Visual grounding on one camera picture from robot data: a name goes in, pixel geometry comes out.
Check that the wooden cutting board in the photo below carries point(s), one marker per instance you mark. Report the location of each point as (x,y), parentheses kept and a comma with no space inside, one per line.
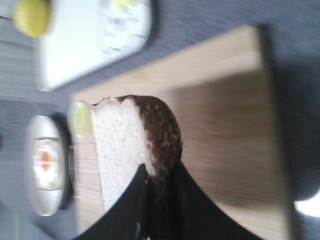
(221,94)

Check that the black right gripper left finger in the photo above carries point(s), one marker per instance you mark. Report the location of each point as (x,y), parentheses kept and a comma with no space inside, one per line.
(128,217)

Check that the white round plate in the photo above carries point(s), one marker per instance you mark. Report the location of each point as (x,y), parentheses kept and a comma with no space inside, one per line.
(46,203)

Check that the white rectangular tray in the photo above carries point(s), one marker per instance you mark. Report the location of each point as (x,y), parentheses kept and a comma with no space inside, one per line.
(87,35)

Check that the yellow lemon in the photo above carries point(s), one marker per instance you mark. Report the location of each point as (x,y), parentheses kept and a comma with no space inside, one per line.
(32,17)

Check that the fried egg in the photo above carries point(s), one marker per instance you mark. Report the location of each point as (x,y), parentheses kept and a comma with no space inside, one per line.
(45,160)

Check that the bread slice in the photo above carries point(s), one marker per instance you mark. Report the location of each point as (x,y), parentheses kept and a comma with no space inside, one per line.
(129,131)
(47,182)

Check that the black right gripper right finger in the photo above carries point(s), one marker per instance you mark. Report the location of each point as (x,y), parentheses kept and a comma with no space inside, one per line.
(179,210)

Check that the lemon slice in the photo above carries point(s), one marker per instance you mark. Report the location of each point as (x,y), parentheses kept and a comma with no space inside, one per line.
(79,119)

